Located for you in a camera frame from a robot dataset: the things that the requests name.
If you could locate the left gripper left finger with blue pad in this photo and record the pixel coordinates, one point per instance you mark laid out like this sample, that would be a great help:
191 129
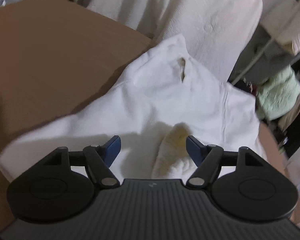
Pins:
63 184

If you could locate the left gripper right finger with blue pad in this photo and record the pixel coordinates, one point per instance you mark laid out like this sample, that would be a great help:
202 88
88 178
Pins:
241 183

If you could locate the white fleece garment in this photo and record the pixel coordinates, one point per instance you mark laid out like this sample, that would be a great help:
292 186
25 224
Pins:
158 101

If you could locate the cream fluffy jacket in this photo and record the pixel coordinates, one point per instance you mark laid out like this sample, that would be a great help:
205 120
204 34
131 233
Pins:
283 25

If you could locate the grey metal rack pole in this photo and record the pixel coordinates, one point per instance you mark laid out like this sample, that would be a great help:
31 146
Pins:
252 62

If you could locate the light green quilted jacket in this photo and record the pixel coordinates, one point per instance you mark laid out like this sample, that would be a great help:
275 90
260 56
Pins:
277 95

